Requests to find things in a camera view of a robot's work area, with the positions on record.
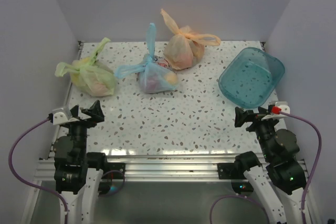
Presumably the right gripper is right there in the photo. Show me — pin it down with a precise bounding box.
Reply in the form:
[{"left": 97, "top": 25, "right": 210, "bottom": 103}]
[{"left": 234, "top": 105, "right": 280, "bottom": 159}]

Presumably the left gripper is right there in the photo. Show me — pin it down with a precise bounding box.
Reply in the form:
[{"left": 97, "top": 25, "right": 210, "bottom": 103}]
[{"left": 67, "top": 99, "right": 103, "bottom": 159}]

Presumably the blue plastic bag with fruit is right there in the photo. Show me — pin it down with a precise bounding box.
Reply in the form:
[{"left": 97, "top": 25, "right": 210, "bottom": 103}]
[{"left": 114, "top": 23, "right": 178, "bottom": 93}]

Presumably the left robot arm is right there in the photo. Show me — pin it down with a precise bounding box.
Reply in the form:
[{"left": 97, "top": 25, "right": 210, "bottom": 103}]
[{"left": 48, "top": 100, "right": 125, "bottom": 223}]

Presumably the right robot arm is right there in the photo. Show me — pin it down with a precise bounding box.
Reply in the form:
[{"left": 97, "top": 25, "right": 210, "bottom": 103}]
[{"left": 217, "top": 102, "right": 311, "bottom": 223}]

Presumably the green plastic bag with fruit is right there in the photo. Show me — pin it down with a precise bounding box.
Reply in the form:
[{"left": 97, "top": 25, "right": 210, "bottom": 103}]
[{"left": 55, "top": 38, "right": 116, "bottom": 97}]

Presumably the orange plastic bag with fruit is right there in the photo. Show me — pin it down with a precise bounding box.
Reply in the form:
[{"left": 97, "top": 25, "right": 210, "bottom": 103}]
[{"left": 160, "top": 9, "right": 221, "bottom": 70}]

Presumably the teal transparent plastic basin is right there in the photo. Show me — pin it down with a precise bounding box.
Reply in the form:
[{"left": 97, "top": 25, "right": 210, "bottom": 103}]
[{"left": 218, "top": 47, "right": 285, "bottom": 109}]

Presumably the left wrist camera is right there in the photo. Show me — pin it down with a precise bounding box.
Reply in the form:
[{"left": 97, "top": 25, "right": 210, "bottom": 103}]
[{"left": 48, "top": 107, "right": 72, "bottom": 125}]

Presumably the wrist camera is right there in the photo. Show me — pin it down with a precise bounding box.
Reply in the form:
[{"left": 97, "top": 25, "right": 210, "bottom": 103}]
[
  {"left": 261, "top": 101, "right": 290, "bottom": 121},
  {"left": 48, "top": 107, "right": 72, "bottom": 125}
]

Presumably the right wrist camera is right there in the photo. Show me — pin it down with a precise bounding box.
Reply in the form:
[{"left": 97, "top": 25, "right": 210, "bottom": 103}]
[{"left": 261, "top": 101, "right": 290, "bottom": 121}]

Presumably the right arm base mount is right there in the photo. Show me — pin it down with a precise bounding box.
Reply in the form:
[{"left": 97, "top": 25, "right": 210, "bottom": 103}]
[{"left": 217, "top": 151, "right": 262, "bottom": 179}]

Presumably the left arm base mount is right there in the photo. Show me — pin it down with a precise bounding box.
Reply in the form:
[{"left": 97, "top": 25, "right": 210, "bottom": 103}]
[{"left": 87, "top": 152, "right": 125, "bottom": 180}]

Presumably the aluminium front rail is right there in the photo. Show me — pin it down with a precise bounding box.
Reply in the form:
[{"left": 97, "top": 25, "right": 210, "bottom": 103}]
[{"left": 34, "top": 153, "right": 308, "bottom": 183}]

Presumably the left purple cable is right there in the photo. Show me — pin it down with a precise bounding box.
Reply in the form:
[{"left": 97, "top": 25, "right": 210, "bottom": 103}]
[{"left": 8, "top": 118, "right": 69, "bottom": 224}]

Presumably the purple cable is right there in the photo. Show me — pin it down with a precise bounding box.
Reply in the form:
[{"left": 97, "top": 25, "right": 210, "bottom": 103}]
[
  {"left": 279, "top": 111, "right": 323, "bottom": 224},
  {"left": 8, "top": 118, "right": 69, "bottom": 224}
]

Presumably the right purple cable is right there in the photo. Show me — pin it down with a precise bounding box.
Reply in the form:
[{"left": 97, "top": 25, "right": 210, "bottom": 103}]
[{"left": 279, "top": 111, "right": 323, "bottom": 224}]

